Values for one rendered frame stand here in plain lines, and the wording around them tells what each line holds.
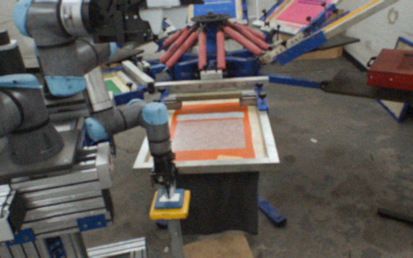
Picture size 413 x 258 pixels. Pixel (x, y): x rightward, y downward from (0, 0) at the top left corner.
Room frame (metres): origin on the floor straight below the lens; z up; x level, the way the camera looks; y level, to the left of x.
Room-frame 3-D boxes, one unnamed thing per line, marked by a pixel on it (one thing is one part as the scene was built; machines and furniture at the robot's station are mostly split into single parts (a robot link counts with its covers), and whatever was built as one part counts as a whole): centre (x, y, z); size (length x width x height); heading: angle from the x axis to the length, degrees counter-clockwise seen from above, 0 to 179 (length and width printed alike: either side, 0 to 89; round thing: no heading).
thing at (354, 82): (2.24, -0.66, 0.91); 1.34 x 0.40 x 0.08; 55
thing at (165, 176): (0.99, 0.15, 1.12); 0.09 x 0.08 x 0.12; 175
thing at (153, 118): (1.00, 0.15, 1.28); 0.09 x 0.08 x 0.11; 33
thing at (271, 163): (1.57, -0.02, 0.97); 0.79 x 0.58 x 0.04; 175
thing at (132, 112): (1.07, 0.22, 1.28); 0.11 x 0.11 x 0.08; 33
